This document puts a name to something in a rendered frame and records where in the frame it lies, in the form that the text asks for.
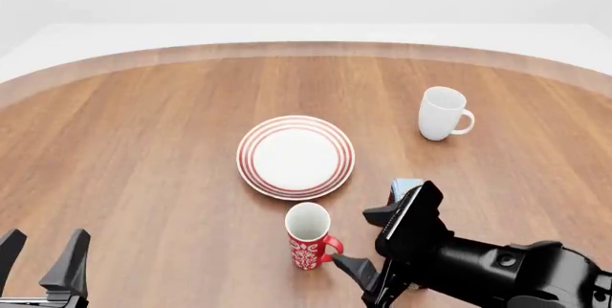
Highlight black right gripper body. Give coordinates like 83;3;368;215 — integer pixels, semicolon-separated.
361;179;455;308

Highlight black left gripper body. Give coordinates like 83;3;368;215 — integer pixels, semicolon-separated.
0;292;90;308

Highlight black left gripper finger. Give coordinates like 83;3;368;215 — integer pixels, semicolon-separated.
0;228;28;290
38;228;92;299

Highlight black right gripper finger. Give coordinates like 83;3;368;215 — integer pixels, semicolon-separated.
361;204;407;230
330;253;384;295

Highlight small flat plate on stalk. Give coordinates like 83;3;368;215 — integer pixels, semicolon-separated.
387;177;426;205

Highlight red patterned mug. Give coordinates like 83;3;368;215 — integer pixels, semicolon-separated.
284;202;344;272

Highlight white plate with red rings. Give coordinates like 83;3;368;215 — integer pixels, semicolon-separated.
235;115;357;202

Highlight white mug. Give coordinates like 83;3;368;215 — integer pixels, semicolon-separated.
418;85;476;142

